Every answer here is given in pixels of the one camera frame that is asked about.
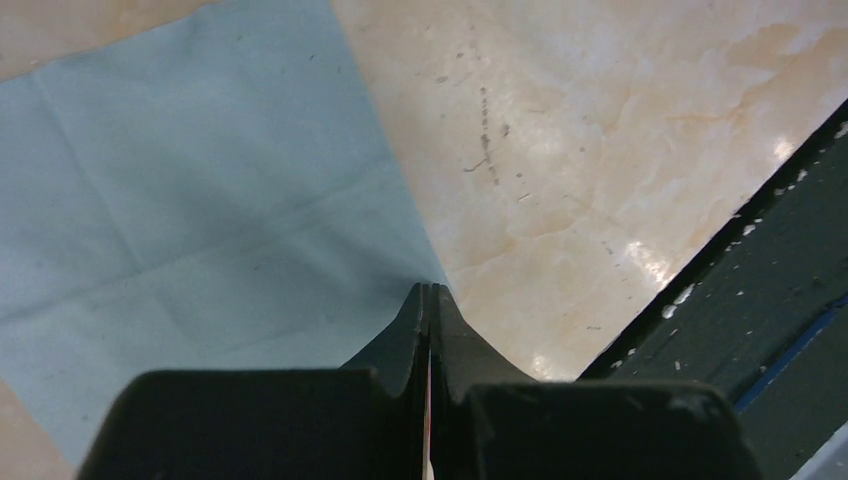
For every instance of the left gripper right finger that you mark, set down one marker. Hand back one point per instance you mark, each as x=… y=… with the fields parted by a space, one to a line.
x=490 y=420

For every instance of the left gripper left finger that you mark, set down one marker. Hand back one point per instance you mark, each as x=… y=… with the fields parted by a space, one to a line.
x=367 y=419

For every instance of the blue cleaning cloth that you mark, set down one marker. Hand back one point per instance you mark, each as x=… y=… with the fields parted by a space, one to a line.
x=215 y=193

